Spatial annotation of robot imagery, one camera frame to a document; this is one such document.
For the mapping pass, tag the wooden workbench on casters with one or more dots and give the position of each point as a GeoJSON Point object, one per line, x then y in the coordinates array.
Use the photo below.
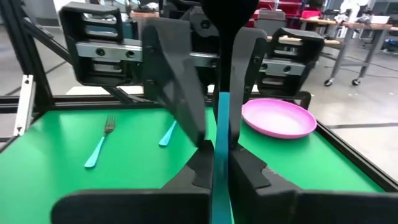
{"type": "Point", "coordinates": [357, 28]}

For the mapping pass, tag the pink round plate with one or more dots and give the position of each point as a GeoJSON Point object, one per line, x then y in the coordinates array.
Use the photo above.
{"type": "Point", "coordinates": [276, 119]}

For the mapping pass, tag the green table mat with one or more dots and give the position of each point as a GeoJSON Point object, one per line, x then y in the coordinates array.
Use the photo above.
{"type": "Point", "coordinates": [62, 180]}

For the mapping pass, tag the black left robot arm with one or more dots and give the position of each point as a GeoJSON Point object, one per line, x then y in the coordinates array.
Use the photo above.
{"type": "Point", "coordinates": [199, 21]}

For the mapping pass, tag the white metal bracket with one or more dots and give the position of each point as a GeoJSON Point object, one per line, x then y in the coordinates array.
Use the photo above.
{"type": "Point", "coordinates": [23, 105]}

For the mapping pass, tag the black aluminium frame post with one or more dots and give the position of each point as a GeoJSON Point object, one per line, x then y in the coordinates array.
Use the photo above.
{"type": "Point", "coordinates": [25, 56]}

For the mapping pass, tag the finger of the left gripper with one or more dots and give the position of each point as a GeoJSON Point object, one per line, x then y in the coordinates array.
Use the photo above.
{"type": "Point", "coordinates": [245, 71]}
{"type": "Point", "coordinates": [174, 81]}

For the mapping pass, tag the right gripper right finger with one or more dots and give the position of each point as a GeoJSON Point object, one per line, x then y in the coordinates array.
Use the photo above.
{"type": "Point", "coordinates": [280, 199]}

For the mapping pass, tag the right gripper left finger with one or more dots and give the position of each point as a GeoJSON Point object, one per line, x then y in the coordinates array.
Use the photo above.
{"type": "Point", "coordinates": [140, 205]}

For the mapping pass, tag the red storage bin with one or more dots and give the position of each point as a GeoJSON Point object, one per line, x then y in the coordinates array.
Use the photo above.
{"type": "Point", "coordinates": [292, 7]}

